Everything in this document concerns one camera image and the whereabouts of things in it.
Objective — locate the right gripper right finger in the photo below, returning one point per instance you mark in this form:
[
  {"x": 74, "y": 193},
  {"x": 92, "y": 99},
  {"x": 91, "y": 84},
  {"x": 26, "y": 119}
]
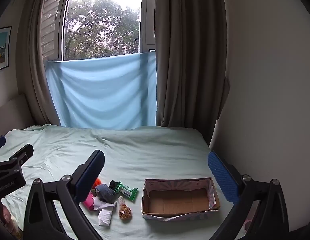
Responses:
[{"x": 270, "y": 220}]

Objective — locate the light green bed sheet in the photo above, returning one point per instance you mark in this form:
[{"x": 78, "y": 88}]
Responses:
[{"x": 130, "y": 157}]

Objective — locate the green wet wipes pack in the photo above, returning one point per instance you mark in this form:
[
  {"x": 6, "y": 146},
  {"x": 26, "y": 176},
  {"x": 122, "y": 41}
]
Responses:
[{"x": 129, "y": 192}]

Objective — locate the grey fluffy sock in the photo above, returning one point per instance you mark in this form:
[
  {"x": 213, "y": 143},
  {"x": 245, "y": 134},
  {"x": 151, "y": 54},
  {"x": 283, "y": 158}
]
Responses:
[{"x": 105, "y": 193}]

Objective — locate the framed wall picture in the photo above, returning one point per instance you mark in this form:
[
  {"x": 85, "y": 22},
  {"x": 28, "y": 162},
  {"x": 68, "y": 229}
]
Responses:
[{"x": 5, "y": 34}]

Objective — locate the brown right curtain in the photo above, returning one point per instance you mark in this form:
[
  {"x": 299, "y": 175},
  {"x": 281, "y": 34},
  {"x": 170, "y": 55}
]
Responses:
[{"x": 191, "y": 53}]

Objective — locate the brown curtain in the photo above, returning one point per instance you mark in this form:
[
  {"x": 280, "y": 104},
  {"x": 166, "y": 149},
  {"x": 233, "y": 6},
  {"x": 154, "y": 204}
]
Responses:
[
  {"x": 191, "y": 53},
  {"x": 30, "y": 71}
]

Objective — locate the person's left hand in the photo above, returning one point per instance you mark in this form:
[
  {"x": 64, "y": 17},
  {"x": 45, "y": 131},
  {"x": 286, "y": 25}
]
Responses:
[{"x": 8, "y": 227}]

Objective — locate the open cardboard box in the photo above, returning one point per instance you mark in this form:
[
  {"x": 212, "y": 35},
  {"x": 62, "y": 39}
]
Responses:
[{"x": 172, "y": 200}]

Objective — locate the black fabric scrunchie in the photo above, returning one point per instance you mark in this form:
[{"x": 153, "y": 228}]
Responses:
[{"x": 113, "y": 185}]

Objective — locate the grey microfiber cloth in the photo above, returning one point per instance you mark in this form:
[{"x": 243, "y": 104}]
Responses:
[{"x": 99, "y": 205}]

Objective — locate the pink leather pouch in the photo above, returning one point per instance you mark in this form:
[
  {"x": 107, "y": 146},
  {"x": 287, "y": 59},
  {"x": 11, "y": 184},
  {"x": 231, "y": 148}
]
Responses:
[{"x": 89, "y": 202}]

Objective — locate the brown curly plush toy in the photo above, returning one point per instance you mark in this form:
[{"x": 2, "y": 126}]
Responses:
[{"x": 124, "y": 212}]

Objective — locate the window with white frame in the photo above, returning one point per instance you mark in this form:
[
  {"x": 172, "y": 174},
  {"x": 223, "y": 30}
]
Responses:
[{"x": 86, "y": 29}]

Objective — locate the brown left curtain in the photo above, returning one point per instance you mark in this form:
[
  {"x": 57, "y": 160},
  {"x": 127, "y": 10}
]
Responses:
[{"x": 30, "y": 71}]

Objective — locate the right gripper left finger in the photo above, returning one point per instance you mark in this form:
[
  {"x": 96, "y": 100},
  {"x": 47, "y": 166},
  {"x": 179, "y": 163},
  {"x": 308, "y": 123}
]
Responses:
[{"x": 41, "y": 219}]

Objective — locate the white paper towel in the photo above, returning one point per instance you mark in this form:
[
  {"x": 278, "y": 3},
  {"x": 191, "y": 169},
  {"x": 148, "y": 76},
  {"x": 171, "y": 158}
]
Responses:
[{"x": 105, "y": 216}]

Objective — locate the beige headboard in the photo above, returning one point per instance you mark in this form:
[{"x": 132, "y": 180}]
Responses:
[{"x": 15, "y": 114}]

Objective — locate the orange fluffy pompom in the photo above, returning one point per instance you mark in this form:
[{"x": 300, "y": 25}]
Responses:
[{"x": 97, "y": 182}]

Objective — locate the light blue hanging cloth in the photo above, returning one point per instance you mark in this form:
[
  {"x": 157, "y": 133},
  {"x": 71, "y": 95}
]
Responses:
[{"x": 117, "y": 92}]

